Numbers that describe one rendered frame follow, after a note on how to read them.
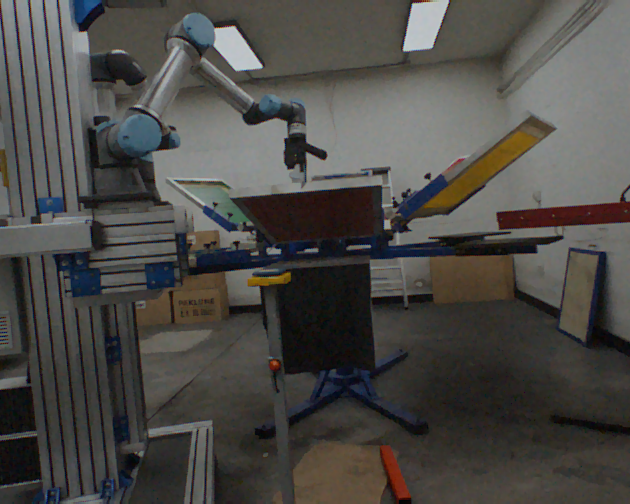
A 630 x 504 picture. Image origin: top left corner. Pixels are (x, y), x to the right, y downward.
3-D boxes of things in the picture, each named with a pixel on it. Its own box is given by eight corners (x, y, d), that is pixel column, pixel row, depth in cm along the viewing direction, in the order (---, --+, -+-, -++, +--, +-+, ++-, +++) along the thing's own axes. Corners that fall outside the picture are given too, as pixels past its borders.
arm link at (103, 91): (119, 180, 209) (106, 46, 206) (88, 183, 213) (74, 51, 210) (136, 182, 221) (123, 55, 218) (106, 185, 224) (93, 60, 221)
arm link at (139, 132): (132, 169, 162) (202, 42, 180) (152, 162, 151) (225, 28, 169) (98, 146, 155) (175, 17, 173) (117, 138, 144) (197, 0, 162)
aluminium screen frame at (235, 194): (382, 184, 187) (381, 175, 188) (228, 198, 194) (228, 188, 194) (381, 235, 264) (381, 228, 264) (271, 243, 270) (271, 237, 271)
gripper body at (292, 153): (287, 171, 199) (286, 143, 202) (308, 169, 198) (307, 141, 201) (283, 164, 192) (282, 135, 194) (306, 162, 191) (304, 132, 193)
